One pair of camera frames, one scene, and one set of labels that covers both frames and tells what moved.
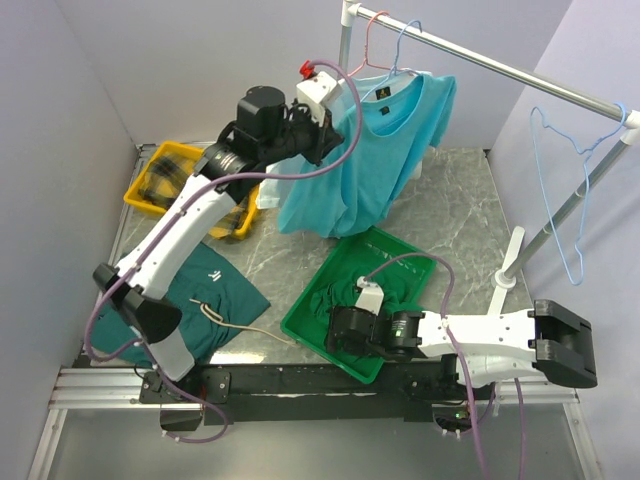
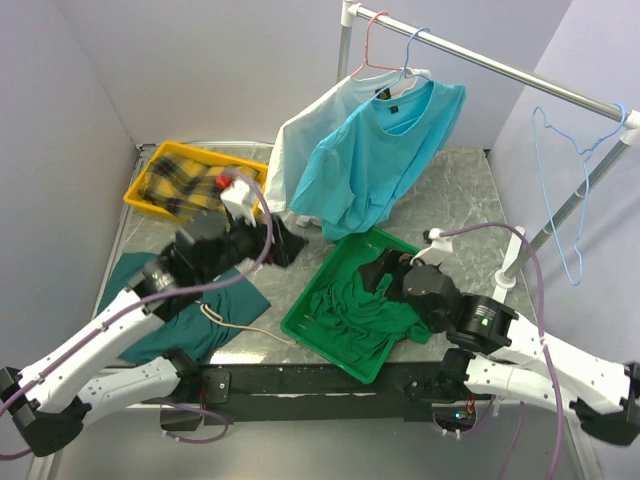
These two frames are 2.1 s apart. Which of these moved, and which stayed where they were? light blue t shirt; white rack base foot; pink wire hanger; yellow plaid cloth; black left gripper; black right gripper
Moved: light blue t shirt; black right gripper; black left gripper
Stayed: yellow plaid cloth; white rack base foot; pink wire hanger
